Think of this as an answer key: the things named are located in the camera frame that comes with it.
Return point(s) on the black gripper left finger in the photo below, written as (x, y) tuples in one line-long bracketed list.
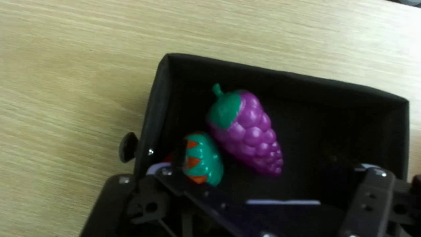
[(137, 148)]

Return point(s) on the purple toy grapes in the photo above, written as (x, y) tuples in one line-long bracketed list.
[(243, 129)]

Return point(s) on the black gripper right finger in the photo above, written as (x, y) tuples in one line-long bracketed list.
[(341, 177)]

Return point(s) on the black fabric box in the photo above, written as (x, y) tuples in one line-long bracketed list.
[(312, 117)]

